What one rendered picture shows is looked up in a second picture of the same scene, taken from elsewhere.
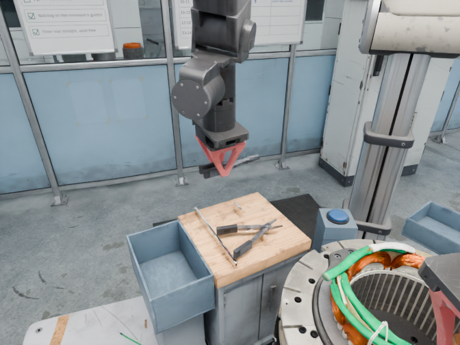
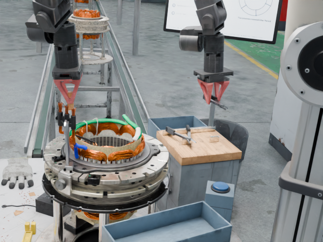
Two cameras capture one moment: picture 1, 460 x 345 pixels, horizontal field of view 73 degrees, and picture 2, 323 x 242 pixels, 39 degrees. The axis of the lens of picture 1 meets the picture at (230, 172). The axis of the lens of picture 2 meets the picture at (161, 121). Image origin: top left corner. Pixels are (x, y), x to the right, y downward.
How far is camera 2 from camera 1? 137 cm
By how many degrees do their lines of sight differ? 85
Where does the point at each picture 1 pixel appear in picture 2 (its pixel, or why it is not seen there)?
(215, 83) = (189, 37)
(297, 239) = (183, 153)
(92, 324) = not seen: hidden behind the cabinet
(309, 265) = (150, 139)
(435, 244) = (178, 215)
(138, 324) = not seen: hidden behind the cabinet
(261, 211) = (214, 148)
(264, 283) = (170, 167)
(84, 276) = not seen: outside the picture
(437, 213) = (221, 235)
